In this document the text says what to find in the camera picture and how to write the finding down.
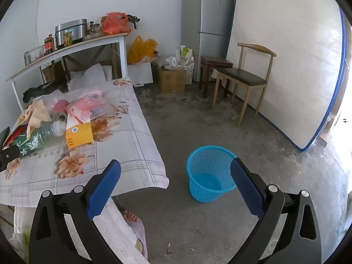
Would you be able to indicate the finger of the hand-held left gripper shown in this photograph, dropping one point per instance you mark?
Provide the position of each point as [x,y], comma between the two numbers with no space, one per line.
[3,135]
[9,156]

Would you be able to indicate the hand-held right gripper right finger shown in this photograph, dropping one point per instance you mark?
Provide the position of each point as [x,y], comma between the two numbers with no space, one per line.
[247,189]

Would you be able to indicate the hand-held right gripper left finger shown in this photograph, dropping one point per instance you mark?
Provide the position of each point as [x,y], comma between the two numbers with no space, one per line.
[106,187]

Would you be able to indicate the red snack bag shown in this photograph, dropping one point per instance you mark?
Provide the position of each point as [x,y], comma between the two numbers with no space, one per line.
[18,133]

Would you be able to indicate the green plastic bottle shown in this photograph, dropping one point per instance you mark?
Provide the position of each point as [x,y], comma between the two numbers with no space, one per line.
[41,137]

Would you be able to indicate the blue plastic mesh basket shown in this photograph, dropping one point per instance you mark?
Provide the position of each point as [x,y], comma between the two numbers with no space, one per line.
[202,189]

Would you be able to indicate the yellow box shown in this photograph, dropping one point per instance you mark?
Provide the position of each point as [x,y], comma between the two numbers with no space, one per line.
[78,136]

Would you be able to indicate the pink falling packet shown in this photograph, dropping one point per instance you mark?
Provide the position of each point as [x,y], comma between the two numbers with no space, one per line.
[61,106]

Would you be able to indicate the person's foot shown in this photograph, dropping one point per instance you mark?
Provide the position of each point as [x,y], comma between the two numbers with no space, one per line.
[131,216]

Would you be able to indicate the brown paper bag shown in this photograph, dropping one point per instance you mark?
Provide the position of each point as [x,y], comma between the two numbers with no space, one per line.
[35,112]

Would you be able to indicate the purple slipper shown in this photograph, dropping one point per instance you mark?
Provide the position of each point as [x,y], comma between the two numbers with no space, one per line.
[140,233]

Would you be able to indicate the floral tablecloth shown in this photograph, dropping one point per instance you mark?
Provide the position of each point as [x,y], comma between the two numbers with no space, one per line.
[132,132]

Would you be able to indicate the black bag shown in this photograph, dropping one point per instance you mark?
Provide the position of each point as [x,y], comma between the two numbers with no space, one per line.
[44,89]

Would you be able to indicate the cardboard box under desk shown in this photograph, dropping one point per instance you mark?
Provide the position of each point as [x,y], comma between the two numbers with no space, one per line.
[53,71]

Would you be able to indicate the pink translucent packet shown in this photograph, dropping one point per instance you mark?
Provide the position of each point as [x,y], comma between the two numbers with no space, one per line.
[88,107]

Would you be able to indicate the clear glass container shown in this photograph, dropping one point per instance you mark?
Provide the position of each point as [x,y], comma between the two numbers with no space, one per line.
[33,56]

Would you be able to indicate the dark sauce bottle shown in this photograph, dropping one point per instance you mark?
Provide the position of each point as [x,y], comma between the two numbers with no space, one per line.
[51,44]
[46,46]

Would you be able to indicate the white foam sheets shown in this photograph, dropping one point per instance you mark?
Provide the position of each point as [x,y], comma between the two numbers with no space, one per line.
[88,74]

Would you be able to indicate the white desk with wooden top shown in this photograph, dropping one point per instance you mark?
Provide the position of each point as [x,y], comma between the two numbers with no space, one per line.
[68,48]

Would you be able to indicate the wooden chair with dark seat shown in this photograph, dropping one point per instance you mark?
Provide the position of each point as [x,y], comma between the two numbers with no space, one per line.
[242,76]

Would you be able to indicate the white box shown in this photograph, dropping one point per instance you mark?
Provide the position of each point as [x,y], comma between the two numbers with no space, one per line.
[140,74]

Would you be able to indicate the brown cardboard box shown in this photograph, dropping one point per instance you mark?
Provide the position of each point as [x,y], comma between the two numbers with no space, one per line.
[170,81]

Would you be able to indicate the silver rice cooker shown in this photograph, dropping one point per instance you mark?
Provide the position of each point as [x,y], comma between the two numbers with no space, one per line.
[72,29]

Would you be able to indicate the dark wooden stool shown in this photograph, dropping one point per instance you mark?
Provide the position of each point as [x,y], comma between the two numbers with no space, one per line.
[216,60]

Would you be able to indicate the metal basin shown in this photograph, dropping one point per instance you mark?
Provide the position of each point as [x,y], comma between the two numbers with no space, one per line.
[93,36]

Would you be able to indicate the white mattress with blue edge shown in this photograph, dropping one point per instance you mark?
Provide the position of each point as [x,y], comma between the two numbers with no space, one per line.
[288,60]

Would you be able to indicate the yellow plastic bag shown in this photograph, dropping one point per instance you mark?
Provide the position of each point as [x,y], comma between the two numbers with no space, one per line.
[140,51]

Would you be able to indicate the white plastic bags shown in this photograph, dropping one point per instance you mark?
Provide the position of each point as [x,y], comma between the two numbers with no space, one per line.
[170,62]

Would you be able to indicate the green and white bag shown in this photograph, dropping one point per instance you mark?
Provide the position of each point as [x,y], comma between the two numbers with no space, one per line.
[185,56]

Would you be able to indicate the orange-red plastic bag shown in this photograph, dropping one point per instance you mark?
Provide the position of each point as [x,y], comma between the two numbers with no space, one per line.
[114,23]

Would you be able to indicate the silver refrigerator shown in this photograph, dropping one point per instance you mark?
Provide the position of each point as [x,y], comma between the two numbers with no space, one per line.
[206,19]

